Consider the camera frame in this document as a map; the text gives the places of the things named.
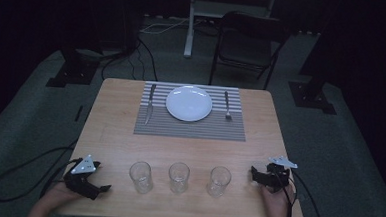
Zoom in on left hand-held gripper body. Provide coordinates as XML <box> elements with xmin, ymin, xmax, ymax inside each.
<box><xmin>61</xmin><ymin>153</ymin><xmax>103</xmax><ymax>202</ymax></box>

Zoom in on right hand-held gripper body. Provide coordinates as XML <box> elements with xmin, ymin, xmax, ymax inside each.
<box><xmin>255</xmin><ymin>154</ymin><xmax>299</xmax><ymax>195</ymax></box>

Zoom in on person's right hand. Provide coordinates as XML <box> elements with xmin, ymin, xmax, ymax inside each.
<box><xmin>258</xmin><ymin>178</ymin><xmax>297</xmax><ymax>217</ymax></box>

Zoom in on person's left hand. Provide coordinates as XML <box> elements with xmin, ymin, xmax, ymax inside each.
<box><xmin>40</xmin><ymin>180</ymin><xmax>84</xmax><ymax>214</ymax></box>

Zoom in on clear drinking glass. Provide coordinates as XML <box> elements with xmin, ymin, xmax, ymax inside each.
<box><xmin>127</xmin><ymin>160</ymin><xmax>155</xmax><ymax>196</ymax></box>
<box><xmin>205</xmin><ymin>164</ymin><xmax>233</xmax><ymax>200</ymax></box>
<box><xmin>166</xmin><ymin>160</ymin><xmax>191</xmax><ymax>195</ymax></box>

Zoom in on silver fork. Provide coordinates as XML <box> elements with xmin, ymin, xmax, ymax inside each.
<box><xmin>222</xmin><ymin>90</ymin><xmax>235</xmax><ymax>122</ymax></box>

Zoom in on grey striped placemat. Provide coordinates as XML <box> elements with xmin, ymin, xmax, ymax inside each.
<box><xmin>132</xmin><ymin>80</ymin><xmax>249</xmax><ymax>142</ymax></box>

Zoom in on black stand base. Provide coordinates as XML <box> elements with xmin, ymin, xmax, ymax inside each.
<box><xmin>45</xmin><ymin>46</ymin><xmax>102</xmax><ymax>92</ymax></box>
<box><xmin>286</xmin><ymin>72</ymin><xmax>339</xmax><ymax>116</ymax></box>

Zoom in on silver table knife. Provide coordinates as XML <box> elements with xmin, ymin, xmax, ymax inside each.
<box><xmin>144</xmin><ymin>82</ymin><xmax>157</xmax><ymax>127</ymax></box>

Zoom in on white round plate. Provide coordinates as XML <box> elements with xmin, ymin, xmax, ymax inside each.
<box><xmin>164</xmin><ymin>83</ymin><xmax>214</xmax><ymax>125</ymax></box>

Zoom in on black folding chair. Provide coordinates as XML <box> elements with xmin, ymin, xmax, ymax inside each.
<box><xmin>207</xmin><ymin>9</ymin><xmax>292</xmax><ymax>92</ymax></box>

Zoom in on white metal stand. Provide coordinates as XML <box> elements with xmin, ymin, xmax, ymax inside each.
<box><xmin>183</xmin><ymin>0</ymin><xmax>279</xmax><ymax>63</ymax></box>

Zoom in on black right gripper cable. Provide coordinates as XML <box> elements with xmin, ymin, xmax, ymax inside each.
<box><xmin>274</xmin><ymin>169</ymin><xmax>330</xmax><ymax>217</ymax></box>

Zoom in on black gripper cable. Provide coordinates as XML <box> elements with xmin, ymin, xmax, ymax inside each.
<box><xmin>274</xmin><ymin>169</ymin><xmax>330</xmax><ymax>217</ymax></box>
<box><xmin>0</xmin><ymin>134</ymin><xmax>80</xmax><ymax>208</ymax></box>

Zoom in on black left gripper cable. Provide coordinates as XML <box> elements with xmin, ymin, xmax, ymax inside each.
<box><xmin>0</xmin><ymin>134</ymin><xmax>80</xmax><ymax>208</ymax></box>

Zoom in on black floor cables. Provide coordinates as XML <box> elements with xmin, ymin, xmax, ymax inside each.
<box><xmin>100</xmin><ymin>37</ymin><xmax>161</xmax><ymax>85</ymax></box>

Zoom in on white floor cable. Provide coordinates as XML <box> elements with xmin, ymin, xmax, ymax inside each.
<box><xmin>139</xmin><ymin>15</ymin><xmax>207</xmax><ymax>37</ymax></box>

